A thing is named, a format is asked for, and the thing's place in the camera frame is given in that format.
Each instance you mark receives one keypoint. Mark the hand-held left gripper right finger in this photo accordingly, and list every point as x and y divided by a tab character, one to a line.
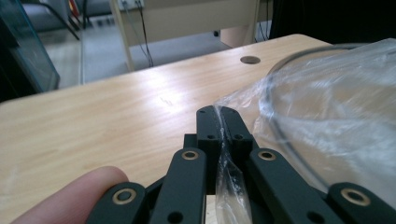
236	130

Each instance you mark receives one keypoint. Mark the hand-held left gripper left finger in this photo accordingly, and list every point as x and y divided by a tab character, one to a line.
209	130

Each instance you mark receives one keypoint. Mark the clear plastic bag yellow face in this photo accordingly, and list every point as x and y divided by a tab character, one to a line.
327	118

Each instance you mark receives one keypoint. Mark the dark round table grommet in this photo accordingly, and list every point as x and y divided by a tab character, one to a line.
250	60

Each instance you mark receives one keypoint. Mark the light wooden desk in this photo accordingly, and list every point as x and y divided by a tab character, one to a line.
186	21

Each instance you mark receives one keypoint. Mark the dark curtain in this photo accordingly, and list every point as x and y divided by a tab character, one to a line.
333	18

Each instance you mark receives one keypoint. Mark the glass-fronted dark cabinet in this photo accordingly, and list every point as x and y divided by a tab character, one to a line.
28	53

